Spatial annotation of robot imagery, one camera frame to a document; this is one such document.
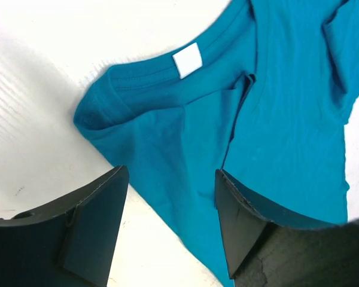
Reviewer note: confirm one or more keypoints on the blue t-shirt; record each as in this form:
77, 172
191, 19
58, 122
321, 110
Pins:
264, 93

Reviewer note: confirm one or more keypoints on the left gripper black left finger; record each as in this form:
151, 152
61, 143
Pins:
69, 241

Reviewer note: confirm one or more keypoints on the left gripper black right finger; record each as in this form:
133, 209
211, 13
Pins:
267, 244

